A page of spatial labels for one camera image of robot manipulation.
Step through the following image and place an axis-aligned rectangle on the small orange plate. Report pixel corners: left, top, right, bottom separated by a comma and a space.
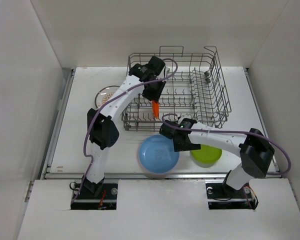
152, 100, 160, 119

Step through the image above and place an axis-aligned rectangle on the blue plate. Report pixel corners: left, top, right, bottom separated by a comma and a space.
138, 134, 180, 175

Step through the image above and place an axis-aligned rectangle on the small green plate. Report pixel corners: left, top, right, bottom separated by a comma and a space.
190, 144, 223, 168

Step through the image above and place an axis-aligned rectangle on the white plate brown floral pattern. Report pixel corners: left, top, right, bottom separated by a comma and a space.
94, 85, 119, 109

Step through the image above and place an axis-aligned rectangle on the pink plate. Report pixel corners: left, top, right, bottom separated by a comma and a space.
143, 169, 175, 180

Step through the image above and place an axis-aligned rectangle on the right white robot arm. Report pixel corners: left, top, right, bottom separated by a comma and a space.
159, 118, 275, 197

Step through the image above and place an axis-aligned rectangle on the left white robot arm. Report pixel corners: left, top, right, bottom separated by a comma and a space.
78, 56, 166, 199

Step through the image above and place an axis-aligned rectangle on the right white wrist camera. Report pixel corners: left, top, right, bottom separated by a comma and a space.
178, 114, 191, 122

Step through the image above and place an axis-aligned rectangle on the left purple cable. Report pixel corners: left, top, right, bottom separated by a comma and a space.
69, 58, 179, 208

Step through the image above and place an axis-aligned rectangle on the purple cable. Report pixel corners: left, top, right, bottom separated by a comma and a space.
161, 113, 292, 210
69, 58, 179, 208

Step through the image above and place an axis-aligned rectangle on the grey wire dish rack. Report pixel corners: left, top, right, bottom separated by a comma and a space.
127, 46, 232, 129

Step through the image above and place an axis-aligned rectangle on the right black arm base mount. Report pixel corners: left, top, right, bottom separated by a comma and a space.
205, 182, 259, 211

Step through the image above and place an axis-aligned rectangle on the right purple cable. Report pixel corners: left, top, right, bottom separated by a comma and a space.
161, 113, 292, 210

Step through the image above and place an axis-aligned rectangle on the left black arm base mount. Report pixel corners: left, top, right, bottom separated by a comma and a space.
69, 181, 118, 211

